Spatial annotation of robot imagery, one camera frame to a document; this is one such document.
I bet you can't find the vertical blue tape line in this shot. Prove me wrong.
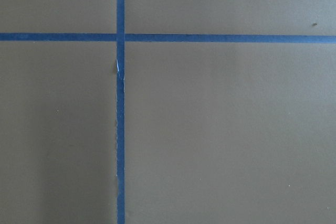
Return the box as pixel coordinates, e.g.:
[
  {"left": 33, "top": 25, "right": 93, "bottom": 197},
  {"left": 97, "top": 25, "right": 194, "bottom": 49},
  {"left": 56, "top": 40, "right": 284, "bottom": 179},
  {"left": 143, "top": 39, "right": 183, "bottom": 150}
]
[{"left": 116, "top": 0, "right": 125, "bottom": 223}]

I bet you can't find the horizontal blue tape line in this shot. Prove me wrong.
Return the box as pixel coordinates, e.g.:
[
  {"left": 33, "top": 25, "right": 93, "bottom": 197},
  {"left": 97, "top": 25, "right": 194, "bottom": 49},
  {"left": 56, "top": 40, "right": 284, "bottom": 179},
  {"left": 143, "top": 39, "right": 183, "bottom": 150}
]
[{"left": 1, "top": 33, "right": 335, "bottom": 44}]

